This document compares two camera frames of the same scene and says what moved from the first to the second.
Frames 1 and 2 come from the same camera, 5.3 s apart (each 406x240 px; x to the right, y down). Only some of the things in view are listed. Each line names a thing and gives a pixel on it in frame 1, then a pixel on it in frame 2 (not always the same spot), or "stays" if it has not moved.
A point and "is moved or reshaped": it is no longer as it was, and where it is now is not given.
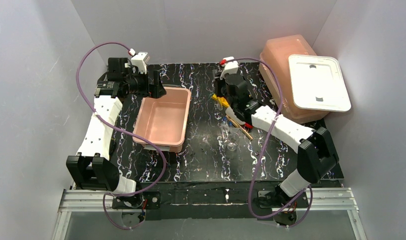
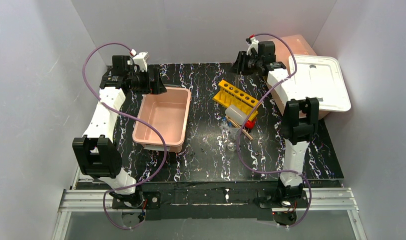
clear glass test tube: [219, 105] is moved or reshaped
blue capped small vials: [230, 123] stays
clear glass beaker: [231, 146] stays
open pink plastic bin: [163, 120] stays
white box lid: [318, 83] stays
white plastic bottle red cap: [230, 113] stays
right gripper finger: [220, 87] to [239, 65]
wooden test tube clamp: [237, 125] stays
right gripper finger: [232, 101] to [249, 68]
